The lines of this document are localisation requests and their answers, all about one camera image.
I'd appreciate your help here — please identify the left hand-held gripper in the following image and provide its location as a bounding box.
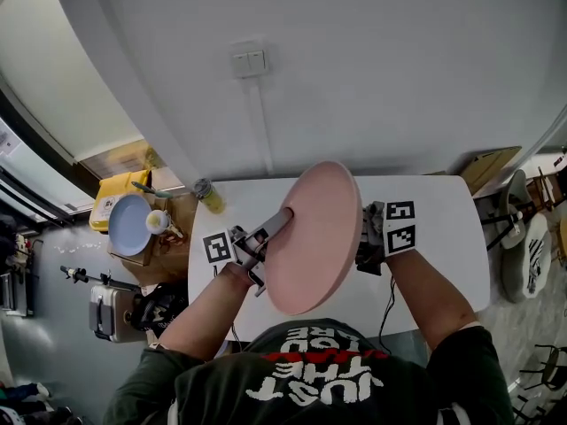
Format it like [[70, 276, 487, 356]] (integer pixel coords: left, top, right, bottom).
[[202, 208, 294, 298]]

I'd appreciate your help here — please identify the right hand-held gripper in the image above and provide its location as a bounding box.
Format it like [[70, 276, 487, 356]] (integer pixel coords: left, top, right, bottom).
[[356, 200, 417, 277]]

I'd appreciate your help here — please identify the big pink plate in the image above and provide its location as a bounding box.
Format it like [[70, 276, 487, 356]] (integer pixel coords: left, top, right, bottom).
[[264, 160, 363, 317]]

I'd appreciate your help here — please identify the person's left forearm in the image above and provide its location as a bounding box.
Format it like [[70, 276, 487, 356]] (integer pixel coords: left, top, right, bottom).
[[154, 261, 256, 362]]

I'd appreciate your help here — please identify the person's right forearm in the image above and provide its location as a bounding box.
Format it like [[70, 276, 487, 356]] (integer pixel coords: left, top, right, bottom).
[[384, 250, 479, 352]]

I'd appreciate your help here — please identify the light blue plate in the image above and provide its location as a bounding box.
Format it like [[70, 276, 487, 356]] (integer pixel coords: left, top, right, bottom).
[[107, 192, 153, 258]]

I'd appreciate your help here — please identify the yellow drink bottle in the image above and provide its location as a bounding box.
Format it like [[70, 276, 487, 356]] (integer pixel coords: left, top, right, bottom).
[[192, 177, 227, 215]]

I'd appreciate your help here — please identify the brown cardboard box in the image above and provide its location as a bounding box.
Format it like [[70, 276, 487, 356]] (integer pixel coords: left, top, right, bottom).
[[107, 190, 198, 285]]

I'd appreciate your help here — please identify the white and yellow cup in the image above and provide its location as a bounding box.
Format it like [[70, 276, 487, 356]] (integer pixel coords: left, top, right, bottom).
[[144, 209, 185, 241]]

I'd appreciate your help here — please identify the flat cardboard sheet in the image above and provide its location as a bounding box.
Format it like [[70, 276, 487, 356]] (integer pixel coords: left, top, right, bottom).
[[424, 146, 524, 197]]

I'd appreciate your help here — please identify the grey chair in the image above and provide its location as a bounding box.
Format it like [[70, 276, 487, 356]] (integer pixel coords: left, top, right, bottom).
[[480, 169, 535, 251]]

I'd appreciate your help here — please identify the green spatula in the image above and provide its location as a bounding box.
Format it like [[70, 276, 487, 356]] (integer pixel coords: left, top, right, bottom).
[[130, 181, 175, 199]]

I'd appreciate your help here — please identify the striped cushion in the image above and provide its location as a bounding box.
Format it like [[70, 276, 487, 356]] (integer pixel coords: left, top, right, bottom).
[[524, 236, 546, 296]]

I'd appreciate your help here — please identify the black bag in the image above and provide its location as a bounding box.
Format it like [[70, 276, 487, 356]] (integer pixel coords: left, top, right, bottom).
[[130, 281, 190, 334]]

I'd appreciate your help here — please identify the yellow plastic box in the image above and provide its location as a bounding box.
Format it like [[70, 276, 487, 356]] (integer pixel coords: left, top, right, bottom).
[[88, 168, 151, 234]]

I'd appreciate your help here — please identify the person's dark printed T-shirt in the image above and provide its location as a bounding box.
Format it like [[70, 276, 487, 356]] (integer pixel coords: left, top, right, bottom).
[[104, 319, 504, 425]]

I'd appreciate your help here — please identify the black tripod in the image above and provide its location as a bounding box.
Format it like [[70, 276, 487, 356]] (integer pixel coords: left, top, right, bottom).
[[59, 265, 141, 292]]

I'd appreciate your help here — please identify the silver suitcase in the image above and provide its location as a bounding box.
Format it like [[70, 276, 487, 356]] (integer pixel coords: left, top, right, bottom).
[[88, 283, 147, 344]]

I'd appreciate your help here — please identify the white wall cable conduit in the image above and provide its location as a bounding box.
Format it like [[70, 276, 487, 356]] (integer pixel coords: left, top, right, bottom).
[[248, 77, 275, 179]]

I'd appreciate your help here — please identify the white wall switch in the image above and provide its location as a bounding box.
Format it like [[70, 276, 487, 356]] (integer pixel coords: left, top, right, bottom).
[[230, 47, 270, 80]]

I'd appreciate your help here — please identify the black window frame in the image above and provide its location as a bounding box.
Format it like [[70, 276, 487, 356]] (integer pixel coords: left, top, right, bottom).
[[0, 77, 98, 229]]

